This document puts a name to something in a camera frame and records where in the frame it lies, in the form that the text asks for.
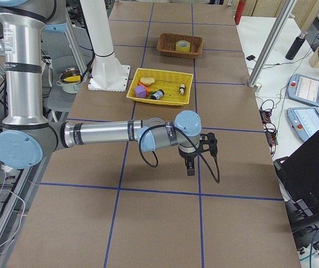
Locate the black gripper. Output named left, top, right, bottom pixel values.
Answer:
left=179, top=151, right=197, bottom=176

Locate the yellow tape roll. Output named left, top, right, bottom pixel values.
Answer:
left=175, top=40, right=191, bottom=53

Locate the yellow plastic basket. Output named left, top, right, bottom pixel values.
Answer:
left=126, top=68, right=193, bottom=106

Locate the brown wicker basket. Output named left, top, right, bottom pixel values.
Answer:
left=156, top=33, right=203, bottom=59

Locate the panda figurine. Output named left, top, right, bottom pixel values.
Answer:
left=179, top=84, right=185, bottom=95

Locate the toy carrot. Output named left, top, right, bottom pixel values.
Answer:
left=138, top=82, right=151, bottom=95

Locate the orange black electronics board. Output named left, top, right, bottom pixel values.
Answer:
left=259, top=109, right=278, bottom=147

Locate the purple cube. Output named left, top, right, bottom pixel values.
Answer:
left=134, top=85, right=147, bottom=98

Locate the toy bread piece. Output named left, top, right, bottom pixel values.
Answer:
left=140, top=77, right=155, bottom=86

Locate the black laptop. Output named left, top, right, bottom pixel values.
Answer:
left=274, top=131, right=319, bottom=232

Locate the small black device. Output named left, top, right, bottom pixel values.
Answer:
left=246, top=55, right=255, bottom=61

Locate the near teach pendant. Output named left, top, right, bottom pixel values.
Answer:
left=287, top=107, right=319, bottom=142

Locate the teach pendant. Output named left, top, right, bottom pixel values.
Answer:
left=287, top=107, right=319, bottom=142
left=287, top=74, right=319, bottom=107

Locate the white pillar with base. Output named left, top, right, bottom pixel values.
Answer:
left=80, top=0, right=130, bottom=92

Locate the far teach pendant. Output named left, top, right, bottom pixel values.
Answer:
left=287, top=74, right=319, bottom=107

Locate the white pot with corn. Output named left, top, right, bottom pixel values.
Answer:
left=56, top=68, right=82, bottom=94

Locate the black water bottle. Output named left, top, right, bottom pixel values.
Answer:
left=285, top=31, right=307, bottom=60

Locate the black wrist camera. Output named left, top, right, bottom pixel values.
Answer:
left=199, top=132, right=218, bottom=157

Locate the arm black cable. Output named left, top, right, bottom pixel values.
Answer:
left=137, top=125, right=221, bottom=184

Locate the aluminium frame post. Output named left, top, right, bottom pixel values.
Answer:
left=247, top=0, right=297, bottom=92

